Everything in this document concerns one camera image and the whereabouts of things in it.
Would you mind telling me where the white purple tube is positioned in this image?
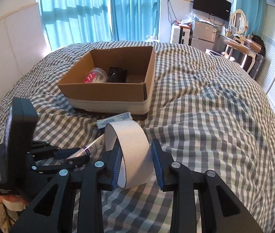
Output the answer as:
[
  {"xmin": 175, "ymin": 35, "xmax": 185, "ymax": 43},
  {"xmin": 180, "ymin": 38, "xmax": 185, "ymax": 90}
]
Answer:
[{"xmin": 66, "ymin": 134, "xmax": 105, "ymax": 160}]

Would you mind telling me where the white tape roll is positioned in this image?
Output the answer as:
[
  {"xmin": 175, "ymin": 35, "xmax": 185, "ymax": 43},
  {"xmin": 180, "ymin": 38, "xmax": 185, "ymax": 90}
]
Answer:
[{"xmin": 105, "ymin": 120, "xmax": 154, "ymax": 189}]

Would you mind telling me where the clear dental floss jar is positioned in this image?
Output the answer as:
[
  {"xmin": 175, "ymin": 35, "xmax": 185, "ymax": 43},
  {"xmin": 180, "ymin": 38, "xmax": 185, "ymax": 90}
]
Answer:
[{"xmin": 83, "ymin": 67, "xmax": 107, "ymax": 83}]

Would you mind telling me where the blue white small carton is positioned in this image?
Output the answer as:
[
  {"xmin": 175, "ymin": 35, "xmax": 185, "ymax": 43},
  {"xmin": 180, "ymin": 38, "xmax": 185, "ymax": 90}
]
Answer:
[{"xmin": 96, "ymin": 112, "xmax": 133, "ymax": 129}]

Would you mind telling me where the brown cardboard box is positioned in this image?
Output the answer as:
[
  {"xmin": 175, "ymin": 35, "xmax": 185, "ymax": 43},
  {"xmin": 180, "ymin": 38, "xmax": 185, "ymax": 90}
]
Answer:
[{"xmin": 58, "ymin": 46, "xmax": 155, "ymax": 116}]

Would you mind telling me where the checkered grey white bedspread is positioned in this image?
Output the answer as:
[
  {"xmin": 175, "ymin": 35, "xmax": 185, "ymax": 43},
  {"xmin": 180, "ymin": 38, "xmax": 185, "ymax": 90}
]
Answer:
[{"xmin": 0, "ymin": 41, "xmax": 275, "ymax": 232}]

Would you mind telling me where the black object in box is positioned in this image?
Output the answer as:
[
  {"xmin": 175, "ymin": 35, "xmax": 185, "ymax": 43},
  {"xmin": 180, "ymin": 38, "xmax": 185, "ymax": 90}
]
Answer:
[{"xmin": 107, "ymin": 67, "xmax": 127, "ymax": 83}]

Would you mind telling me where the blue window curtain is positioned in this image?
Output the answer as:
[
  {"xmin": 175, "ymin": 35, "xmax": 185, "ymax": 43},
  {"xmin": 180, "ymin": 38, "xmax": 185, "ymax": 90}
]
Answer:
[{"xmin": 36, "ymin": 0, "xmax": 160, "ymax": 50}]

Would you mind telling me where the white dressing table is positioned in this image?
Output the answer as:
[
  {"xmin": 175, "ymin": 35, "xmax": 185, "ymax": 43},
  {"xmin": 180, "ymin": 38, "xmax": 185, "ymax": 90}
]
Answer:
[{"xmin": 221, "ymin": 34, "xmax": 265, "ymax": 79}]

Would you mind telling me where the white suitcase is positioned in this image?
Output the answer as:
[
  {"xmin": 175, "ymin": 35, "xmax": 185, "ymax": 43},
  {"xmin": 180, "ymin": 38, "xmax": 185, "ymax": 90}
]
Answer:
[{"xmin": 169, "ymin": 24, "xmax": 191, "ymax": 45}]

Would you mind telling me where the silver mini fridge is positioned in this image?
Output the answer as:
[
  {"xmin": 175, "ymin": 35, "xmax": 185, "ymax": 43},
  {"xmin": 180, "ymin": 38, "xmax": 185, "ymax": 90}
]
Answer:
[{"xmin": 191, "ymin": 20, "xmax": 217, "ymax": 52}]

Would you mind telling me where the white oval vanity mirror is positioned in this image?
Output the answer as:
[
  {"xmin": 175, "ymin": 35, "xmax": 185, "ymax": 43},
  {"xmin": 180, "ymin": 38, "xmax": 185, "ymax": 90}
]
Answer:
[{"xmin": 229, "ymin": 9, "xmax": 248, "ymax": 34}]

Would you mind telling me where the blue corner curtain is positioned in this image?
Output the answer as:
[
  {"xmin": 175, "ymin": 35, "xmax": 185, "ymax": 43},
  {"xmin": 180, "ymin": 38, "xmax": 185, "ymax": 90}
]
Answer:
[{"xmin": 236, "ymin": 0, "xmax": 267, "ymax": 37}]

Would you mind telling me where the black wall television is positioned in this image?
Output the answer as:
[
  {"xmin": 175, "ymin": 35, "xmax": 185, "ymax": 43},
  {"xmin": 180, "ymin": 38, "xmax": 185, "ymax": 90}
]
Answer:
[{"xmin": 193, "ymin": 0, "xmax": 232, "ymax": 21}]

